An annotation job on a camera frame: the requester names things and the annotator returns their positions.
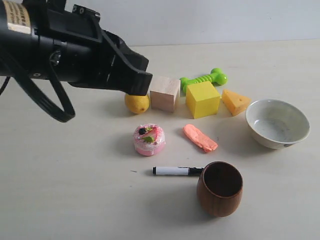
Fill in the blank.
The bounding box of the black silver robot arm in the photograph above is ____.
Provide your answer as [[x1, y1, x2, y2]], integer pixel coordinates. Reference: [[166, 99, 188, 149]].
[[0, 0, 153, 96]]

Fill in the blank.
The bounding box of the brown wooden cup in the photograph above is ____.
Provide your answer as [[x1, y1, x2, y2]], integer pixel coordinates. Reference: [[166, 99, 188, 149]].
[[196, 161, 243, 218]]

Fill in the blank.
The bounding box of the white speckled ceramic bowl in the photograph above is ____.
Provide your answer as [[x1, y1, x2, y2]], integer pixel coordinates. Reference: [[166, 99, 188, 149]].
[[245, 99, 311, 150]]

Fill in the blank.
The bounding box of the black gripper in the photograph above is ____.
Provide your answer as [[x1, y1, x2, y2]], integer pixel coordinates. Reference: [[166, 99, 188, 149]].
[[29, 0, 153, 96]]

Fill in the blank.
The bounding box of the green bone dog toy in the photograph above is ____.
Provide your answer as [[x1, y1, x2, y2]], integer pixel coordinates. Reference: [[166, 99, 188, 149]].
[[180, 68, 228, 93]]

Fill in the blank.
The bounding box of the orange salmon slice toy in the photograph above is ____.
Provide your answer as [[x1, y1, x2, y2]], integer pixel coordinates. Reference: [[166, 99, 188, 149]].
[[183, 124, 218, 153]]

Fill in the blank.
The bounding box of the orange cheese wedge toy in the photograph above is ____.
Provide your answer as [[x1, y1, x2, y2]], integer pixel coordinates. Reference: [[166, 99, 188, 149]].
[[221, 89, 251, 116]]

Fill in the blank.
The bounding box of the pink cake squishy toy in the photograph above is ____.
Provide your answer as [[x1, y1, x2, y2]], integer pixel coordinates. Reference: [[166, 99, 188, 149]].
[[133, 123, 166, 157]]

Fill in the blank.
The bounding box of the black white marker pen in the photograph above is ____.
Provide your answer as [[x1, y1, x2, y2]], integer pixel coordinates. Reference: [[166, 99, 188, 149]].
[[152, 166, 204, 176]]

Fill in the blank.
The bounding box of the plain wooden cube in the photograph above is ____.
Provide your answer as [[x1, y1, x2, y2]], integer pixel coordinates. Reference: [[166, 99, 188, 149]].
[[149, 76, 181, 113]]

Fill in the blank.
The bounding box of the yellow cube block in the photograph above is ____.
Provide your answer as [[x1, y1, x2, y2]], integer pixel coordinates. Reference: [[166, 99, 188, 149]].
[[185, 81, 221, 119]]

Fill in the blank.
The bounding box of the yellow lemon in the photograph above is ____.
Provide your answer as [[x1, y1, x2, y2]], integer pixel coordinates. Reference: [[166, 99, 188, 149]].
[[124, 94, 150, 114]]

